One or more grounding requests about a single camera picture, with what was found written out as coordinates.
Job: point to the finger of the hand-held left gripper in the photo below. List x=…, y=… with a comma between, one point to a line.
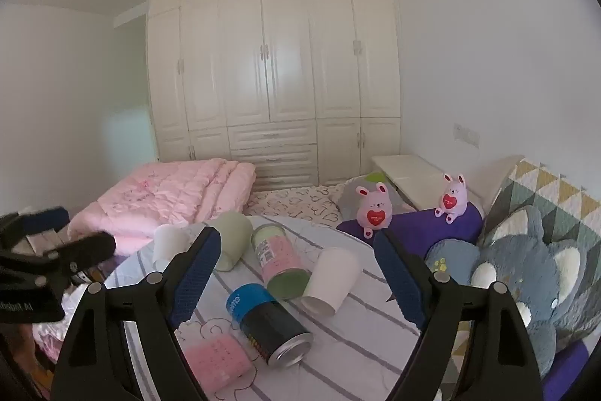
x=89, y=248
x=47, y=220

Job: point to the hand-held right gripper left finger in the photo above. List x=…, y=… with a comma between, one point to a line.
x=197, y=279

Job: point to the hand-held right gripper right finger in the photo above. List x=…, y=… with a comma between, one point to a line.
x=399, y=279

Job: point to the white paper cup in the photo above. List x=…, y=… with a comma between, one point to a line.
x=331, y=279

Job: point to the small white cup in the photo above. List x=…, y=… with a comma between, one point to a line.
x=166, y=241

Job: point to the green cup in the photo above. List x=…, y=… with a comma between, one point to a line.
x=232, y=236

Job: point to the pink shiny bag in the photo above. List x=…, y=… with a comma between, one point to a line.
x=51, y=335

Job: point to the purple pillow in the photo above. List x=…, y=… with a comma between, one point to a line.
x=568, y=373
x=422, y=227

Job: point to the pink rabbit plush toy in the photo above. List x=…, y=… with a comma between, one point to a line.
x=451, y=201
x=373, y=213

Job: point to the black and blue can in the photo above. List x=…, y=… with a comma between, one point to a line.
x=263, y=316

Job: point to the pink sponge block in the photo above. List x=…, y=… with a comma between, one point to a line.
x=216, y=358

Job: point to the striped tablecloth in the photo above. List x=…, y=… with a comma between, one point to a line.
x=357, y=349

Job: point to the pink and green can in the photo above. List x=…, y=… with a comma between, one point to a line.
x=281, y=260

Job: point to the pink quilt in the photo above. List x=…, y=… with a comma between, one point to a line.
x=178, y=194

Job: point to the white nightstand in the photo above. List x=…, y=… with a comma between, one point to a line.
x=408, y=175

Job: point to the heart print bed sheet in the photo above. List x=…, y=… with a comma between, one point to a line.
x=300, y=201

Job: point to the white pillow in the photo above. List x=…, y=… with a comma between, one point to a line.
x=497, y=180

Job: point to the grey plush elephant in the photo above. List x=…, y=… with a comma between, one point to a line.
x=540, y=269

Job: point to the triangle pattern cushion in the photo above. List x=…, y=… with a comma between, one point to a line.
x=554, y=194

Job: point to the white wardrobe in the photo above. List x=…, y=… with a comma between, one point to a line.
x=281, y=77

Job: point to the white wall socket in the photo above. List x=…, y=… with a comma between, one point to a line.
x=466, y=135

